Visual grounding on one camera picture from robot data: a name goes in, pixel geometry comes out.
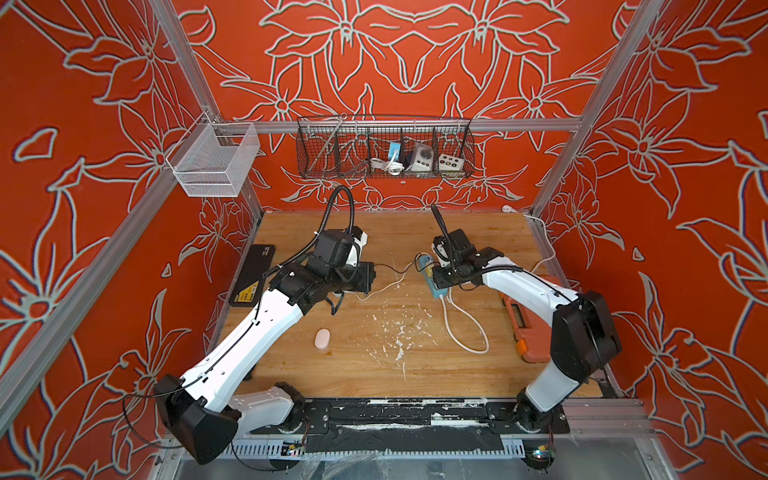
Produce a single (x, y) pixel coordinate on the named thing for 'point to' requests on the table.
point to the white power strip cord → (485, 337)
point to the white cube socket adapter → (449, 163)
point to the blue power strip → (426, 263)
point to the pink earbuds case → (322, 338)
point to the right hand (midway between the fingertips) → (432, 276)
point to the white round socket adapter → (423, 158)
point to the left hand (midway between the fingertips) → (376, 271)
